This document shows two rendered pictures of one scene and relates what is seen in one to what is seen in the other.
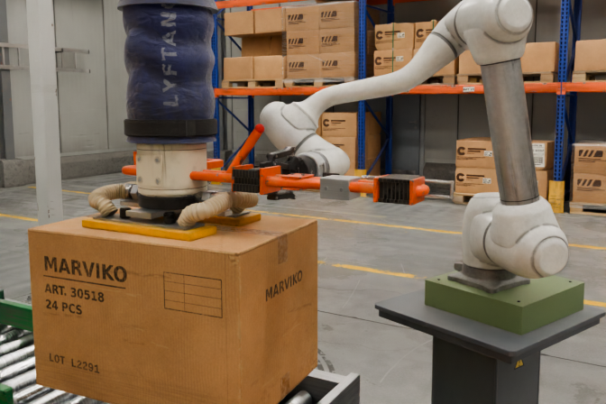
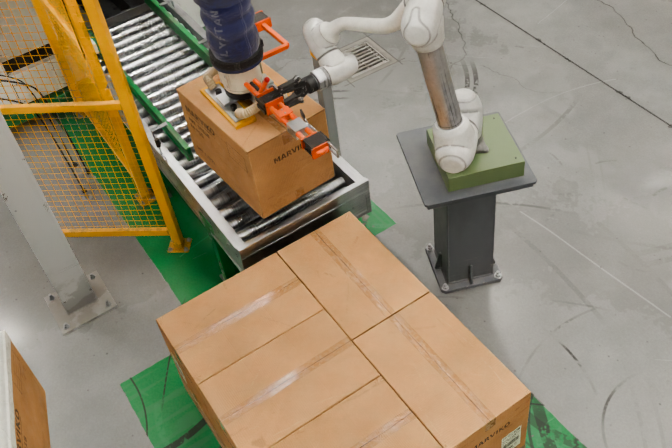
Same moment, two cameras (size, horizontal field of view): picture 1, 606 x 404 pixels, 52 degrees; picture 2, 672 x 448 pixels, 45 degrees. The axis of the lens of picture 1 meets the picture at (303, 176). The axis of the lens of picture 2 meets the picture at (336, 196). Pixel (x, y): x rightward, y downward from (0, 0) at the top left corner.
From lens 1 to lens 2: 2.48 m
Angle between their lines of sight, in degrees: 48
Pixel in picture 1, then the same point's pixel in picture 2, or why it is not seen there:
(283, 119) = (311, 38)
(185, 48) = (227, 27)
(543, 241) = (444, 157)
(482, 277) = not seen: hidden behind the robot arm
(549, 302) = (480, 174)
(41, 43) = not seen: outside the picture
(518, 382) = (472, 205)
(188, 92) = (233, 48)
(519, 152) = (438, 102)
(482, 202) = not seen: hidden behind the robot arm
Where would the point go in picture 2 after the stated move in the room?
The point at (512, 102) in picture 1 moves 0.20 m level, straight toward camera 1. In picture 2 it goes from (430, 75) to (393, 101)
